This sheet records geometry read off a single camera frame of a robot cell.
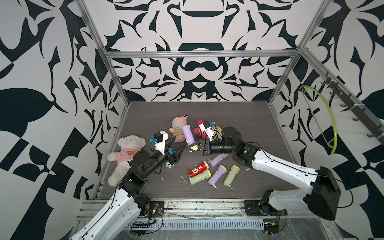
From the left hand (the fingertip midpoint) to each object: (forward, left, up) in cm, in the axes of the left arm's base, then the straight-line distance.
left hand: (178, 138), depth 68 cm
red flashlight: (-5, -11, -24) cm, 27 cm away
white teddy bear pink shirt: (+7, +29, -17) cm, 35 cm away
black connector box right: (-33, -42, -29) cm, 61 cm away
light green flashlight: (-9, -13, -24) cm, 28 cm away
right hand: (-5, -5, 0) cm, 7 cm away
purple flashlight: (+1, -5, +2) cm, 5 cm away
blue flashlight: (-2, +7, -26) cm, 27 cm away
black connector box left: (-29, +16, -30) cm, 45 cm away
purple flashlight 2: (+1, -22, -25) cm, 33 cm away
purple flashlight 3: (-10, -19, -26) cm, 33 cm away
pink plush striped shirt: (+24, +2, -20) cm, 31 cm away
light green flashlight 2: (-7, -29, -24) cm, 38 cm away
